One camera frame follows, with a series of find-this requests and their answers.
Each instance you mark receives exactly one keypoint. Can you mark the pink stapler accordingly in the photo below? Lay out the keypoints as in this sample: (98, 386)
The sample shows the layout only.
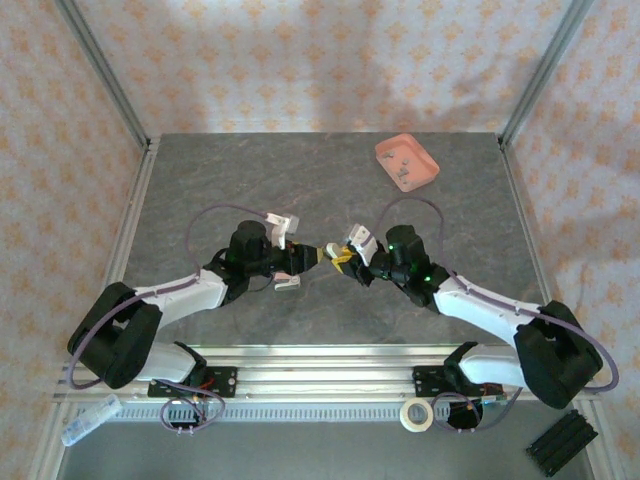
(287, 284)

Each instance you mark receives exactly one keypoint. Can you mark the pink plastic tray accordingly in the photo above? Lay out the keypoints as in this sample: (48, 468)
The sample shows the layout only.
(420, 155)

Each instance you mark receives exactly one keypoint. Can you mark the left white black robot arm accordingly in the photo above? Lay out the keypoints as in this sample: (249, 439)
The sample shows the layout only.
(180, 295)

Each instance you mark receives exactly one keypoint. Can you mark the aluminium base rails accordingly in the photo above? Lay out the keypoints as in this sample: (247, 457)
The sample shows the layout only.
(325, 380)

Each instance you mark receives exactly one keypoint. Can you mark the white tape roll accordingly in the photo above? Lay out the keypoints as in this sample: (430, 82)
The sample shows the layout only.
(406, 417)

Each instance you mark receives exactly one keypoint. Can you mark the green circuit board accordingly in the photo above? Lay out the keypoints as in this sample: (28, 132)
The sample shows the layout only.
(495, 400)

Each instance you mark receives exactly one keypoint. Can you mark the clear plastic packet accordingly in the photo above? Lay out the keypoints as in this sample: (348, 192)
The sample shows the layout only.
(87, 420)

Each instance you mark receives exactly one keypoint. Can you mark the black aluminium extrusion piece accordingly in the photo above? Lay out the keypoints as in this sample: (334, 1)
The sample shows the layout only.
(562, 442)

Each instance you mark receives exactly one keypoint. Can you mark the aluminium table side rail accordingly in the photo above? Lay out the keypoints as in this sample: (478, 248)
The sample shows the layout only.
(532, 250)
(132, 225)

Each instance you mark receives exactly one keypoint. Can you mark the aluminium frame post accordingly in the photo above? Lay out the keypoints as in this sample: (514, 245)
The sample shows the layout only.
(107, 75)
(542, 75)

